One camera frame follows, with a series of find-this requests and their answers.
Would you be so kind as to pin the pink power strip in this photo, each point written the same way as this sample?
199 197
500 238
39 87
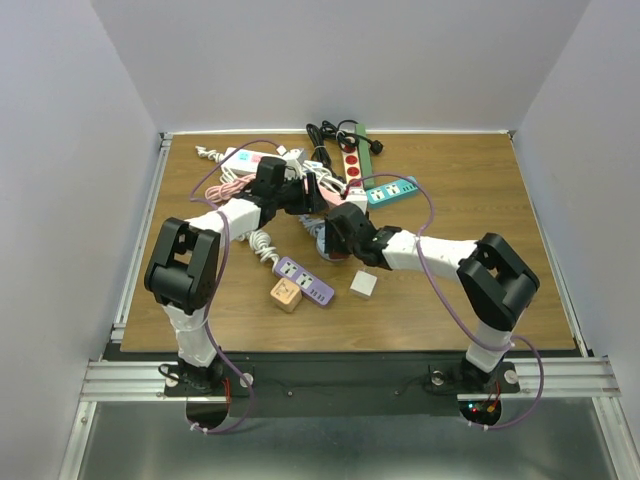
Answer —
333 199

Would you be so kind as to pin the right aluminium frame rail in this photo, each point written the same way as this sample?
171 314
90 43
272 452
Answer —
567 378

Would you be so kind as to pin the teal power strip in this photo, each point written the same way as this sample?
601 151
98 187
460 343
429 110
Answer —
391 192

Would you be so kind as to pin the peach cube socket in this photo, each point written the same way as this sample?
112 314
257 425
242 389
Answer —
286 295

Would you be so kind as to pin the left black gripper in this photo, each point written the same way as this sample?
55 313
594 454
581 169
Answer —
312 202

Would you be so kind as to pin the green power strip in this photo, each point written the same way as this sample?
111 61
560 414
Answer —
364 153

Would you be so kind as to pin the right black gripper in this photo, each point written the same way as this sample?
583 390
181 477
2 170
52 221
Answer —
334 240

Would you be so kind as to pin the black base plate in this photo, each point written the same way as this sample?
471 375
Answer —
284 385

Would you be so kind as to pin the white cube adapter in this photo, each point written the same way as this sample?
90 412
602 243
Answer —
363 284

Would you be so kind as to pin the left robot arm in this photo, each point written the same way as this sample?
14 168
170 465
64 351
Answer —
189 257

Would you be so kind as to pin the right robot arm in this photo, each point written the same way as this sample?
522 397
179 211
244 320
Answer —
497 282

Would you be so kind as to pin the purple power strip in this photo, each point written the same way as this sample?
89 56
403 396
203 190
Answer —
310 285

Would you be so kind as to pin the white multicolour power strip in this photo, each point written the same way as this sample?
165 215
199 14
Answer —
243 162

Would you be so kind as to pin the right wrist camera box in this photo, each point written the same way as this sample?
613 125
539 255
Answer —
358 197

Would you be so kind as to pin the light blue round socket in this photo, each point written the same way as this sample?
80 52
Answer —
331 249

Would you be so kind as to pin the cream red-outlet power strip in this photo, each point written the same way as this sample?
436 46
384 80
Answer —
351 160

